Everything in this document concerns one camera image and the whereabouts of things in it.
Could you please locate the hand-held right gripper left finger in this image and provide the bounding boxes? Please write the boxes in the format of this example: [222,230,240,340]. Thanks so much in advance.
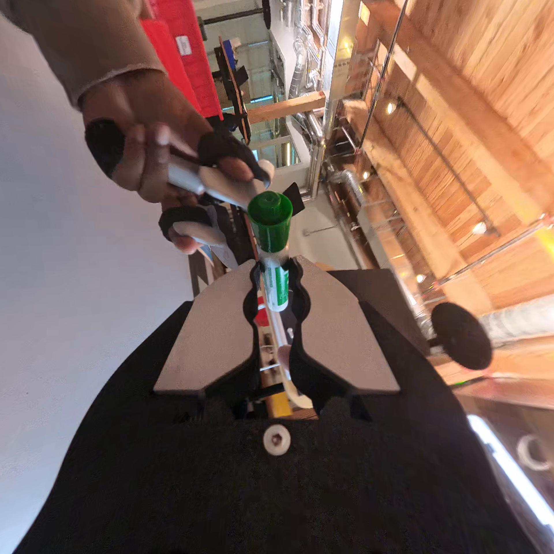
[153,259,261,407]

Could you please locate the green dry erase marker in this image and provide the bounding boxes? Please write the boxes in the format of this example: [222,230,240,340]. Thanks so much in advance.
[248,190,294,313]

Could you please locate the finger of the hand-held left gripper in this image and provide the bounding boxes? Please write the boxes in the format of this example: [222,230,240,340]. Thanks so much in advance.
[197,240,239,270]
[281,182,306,216]

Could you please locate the stacked red plastic bins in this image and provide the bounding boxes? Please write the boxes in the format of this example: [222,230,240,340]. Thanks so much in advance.
[138,0,223,119]

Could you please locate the metal air duct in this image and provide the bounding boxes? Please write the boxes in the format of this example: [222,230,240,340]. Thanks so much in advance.
[283,0,345,200]

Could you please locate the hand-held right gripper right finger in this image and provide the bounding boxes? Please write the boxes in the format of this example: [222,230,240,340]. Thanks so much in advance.
[288,255,402,413]

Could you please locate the person's left hand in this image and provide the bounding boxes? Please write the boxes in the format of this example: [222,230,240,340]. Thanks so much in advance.
[81,69,269,255]

